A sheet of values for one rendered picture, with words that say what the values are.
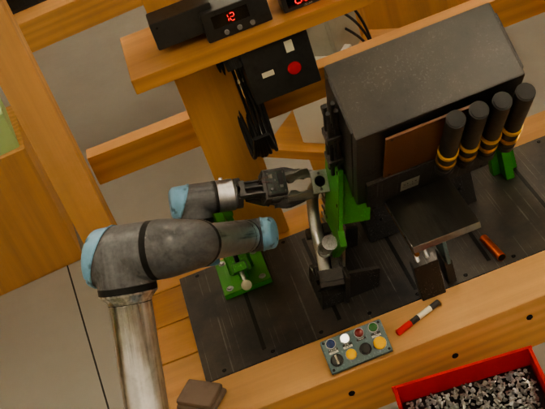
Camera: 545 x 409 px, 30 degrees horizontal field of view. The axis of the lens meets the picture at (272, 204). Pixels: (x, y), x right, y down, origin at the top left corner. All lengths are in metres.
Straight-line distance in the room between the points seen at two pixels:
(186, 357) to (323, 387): 0.40
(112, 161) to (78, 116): 3.05
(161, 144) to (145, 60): 0.34
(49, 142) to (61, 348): 1.79
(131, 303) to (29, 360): 2.33
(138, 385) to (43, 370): 2.22
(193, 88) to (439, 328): 0.83
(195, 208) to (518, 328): 0.80
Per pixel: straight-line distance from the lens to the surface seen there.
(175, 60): 2.39
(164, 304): 2.76
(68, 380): 4.09
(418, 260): 2.41
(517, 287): 2.45
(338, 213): 2.37
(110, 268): 1.95
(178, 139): 2.71
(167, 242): 1.91
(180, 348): 2.61
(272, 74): 2.45
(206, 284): 2.73
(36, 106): 2.52
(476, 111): 1.99
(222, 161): 2.66
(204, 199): 2.32
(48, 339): 4.32
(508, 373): 2.30
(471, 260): 2.54
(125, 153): 2.71
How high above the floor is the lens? 2.59
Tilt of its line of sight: 35 degrees down
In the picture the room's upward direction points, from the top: 20 degrees counter-clockwise
